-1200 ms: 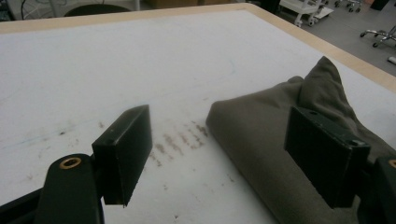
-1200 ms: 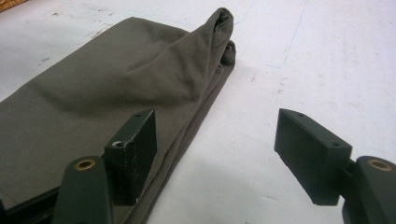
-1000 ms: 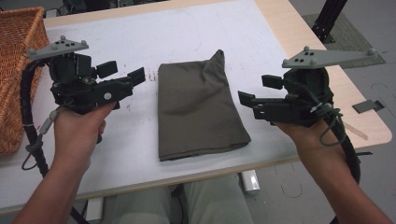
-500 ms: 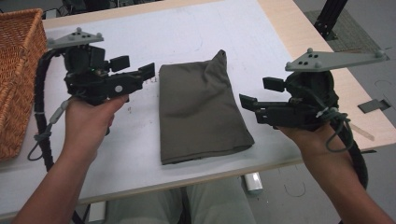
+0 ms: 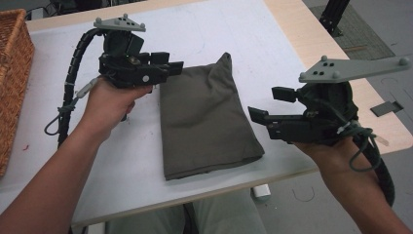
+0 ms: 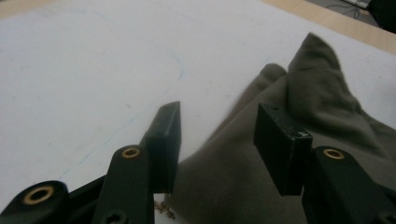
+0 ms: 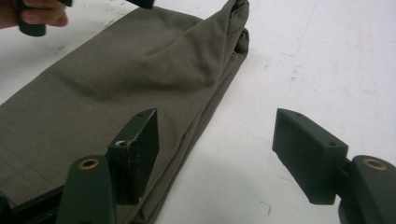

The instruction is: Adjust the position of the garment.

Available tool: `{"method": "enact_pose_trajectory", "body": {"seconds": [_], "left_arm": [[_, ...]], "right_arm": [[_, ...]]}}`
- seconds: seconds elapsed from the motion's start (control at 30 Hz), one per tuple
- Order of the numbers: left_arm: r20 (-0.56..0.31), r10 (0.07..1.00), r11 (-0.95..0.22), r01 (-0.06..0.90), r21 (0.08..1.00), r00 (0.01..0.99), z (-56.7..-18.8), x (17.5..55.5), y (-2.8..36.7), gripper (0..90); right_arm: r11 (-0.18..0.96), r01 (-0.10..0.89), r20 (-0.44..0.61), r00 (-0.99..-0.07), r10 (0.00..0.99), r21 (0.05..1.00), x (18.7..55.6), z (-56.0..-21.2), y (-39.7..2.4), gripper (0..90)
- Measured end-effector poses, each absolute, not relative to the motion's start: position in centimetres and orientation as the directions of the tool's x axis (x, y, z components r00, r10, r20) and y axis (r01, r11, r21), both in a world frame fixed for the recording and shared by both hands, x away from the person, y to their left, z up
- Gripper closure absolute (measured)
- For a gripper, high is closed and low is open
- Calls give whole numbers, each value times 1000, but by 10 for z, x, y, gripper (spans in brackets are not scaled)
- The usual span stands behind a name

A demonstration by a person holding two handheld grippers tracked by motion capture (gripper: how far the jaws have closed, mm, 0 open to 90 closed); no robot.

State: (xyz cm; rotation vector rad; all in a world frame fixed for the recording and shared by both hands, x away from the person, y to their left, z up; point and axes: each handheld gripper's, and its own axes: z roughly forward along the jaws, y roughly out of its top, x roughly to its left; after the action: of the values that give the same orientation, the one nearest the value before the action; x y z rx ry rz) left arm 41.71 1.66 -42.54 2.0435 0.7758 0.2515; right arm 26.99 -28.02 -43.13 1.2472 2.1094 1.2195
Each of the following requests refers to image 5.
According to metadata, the person's right leg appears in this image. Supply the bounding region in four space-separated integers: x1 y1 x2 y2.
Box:
192 188 268 234

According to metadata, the white table foot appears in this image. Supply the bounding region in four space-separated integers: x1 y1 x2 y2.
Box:
251 183 273 200

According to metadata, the person's left hand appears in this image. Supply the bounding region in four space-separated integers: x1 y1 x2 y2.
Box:
77 76 154 144

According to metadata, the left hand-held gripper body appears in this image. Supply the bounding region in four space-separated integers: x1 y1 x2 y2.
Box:
93 13 169 90

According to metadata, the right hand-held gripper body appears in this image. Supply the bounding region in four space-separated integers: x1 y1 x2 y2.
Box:
266 55 412 146

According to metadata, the olive green printed t-shirt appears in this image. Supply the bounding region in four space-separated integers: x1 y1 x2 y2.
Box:
159 52 266 181

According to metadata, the black metal stand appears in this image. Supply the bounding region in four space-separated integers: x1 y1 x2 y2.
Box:
319 0 352 37

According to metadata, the woven wicker basket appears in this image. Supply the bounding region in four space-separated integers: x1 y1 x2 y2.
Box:
0 9 36 178

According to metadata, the person's right hand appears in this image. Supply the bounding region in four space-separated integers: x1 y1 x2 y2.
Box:
291 136 362 177

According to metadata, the grey floor mat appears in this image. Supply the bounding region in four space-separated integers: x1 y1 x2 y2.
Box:
308 3 395 61

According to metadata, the person's left leg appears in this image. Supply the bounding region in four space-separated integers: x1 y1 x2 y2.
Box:
105 204 188 234

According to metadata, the dark grey floor plate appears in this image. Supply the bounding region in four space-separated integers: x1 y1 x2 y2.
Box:
369 100 405 118

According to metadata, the person's leg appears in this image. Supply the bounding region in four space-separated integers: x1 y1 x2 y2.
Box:
192 188 268 234
105 204 188 234

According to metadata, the thin grey cable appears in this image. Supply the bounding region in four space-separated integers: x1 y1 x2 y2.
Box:
44 77 98 137
337 121 378 174

